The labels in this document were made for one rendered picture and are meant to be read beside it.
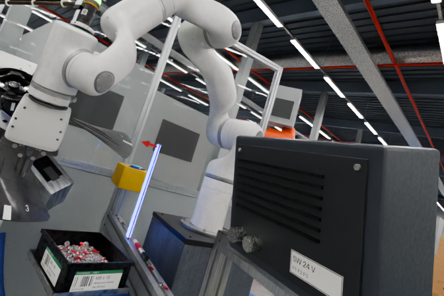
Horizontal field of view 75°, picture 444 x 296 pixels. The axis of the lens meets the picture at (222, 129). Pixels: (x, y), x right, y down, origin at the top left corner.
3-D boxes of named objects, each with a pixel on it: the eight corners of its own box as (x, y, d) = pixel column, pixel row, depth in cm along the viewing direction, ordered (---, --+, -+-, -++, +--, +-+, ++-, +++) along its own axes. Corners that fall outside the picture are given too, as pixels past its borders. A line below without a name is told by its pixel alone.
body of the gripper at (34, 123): (77, 102, 66) (59, 145, 67) (27, 83, 61) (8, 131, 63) (75, 110, 60) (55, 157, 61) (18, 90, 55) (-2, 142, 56)
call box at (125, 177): (109, 184, 129) (117, 160, 130) (131, 188, 134) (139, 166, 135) (115, 191, 115) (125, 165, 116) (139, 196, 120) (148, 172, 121)
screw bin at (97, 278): (31, 254, 76) (41, 228, 77) (92, 254, 88) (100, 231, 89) (55, 297, 61) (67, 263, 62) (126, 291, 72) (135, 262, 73)
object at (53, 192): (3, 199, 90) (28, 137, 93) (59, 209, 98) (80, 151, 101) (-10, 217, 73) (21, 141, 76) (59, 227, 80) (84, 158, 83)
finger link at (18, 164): (32, 143, 63) (21, 170, 64) (15, 138, 62) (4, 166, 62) (29, 148, 60) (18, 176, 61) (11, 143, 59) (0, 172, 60)
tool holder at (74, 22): (59, 22, 88) (71, -6, 89) (78, 35, 94) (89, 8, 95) (78, 24, 84) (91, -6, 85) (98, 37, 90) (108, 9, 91)
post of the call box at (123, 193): (111, 213, 123) (121, 185, 125) (118, 214, 125) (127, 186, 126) (112, 215, 121) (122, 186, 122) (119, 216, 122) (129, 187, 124)
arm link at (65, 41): (86, 100, 63) (58, 82, 65) (110, 43, 61) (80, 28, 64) (53, 94, 55) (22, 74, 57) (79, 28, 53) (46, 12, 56)
